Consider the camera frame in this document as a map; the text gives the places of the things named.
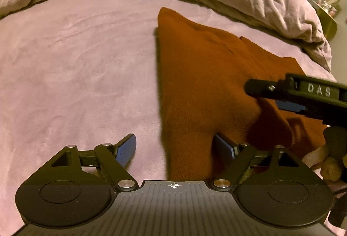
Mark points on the round side table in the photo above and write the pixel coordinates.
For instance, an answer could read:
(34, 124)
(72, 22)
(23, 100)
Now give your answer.
(326, 20)

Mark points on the person's right hand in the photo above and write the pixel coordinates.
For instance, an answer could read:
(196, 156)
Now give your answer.
(333, 168)

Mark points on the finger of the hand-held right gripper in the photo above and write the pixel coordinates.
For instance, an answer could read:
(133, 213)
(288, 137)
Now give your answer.
(260, 88)

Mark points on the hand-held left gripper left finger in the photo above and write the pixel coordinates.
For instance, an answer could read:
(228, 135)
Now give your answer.
(128, 149)

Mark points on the rust brown knit sweater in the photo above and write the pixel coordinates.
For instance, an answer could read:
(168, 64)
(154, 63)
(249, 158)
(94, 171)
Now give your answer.
(211, 95)

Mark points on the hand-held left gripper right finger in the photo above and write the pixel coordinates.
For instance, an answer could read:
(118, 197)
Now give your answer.
(224, 149)

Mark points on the lilac bed sheet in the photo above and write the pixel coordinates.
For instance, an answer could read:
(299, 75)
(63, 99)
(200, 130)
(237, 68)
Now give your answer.
(76, 76)

